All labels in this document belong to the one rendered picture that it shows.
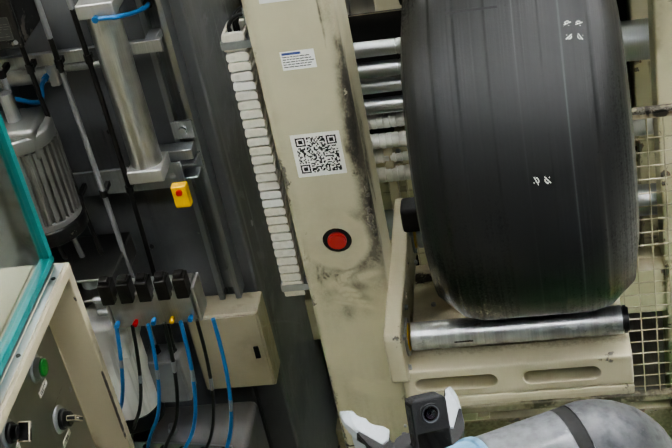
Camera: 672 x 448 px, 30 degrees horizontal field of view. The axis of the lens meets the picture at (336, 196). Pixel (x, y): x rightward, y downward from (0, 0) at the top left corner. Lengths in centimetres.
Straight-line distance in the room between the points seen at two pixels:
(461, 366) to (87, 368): 59
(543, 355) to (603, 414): 84
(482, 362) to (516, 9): 59
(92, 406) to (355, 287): 47
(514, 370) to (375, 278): 26
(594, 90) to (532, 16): 13
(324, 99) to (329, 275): 32
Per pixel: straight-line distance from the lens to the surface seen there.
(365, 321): 206
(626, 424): 116
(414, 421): 151
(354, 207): 193
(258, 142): 190
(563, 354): 199
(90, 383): 181
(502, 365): 199
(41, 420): 171
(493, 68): 167
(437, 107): 167
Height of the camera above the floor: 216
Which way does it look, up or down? 32 degrees down
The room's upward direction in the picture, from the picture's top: 12 degrees counter-clockwise
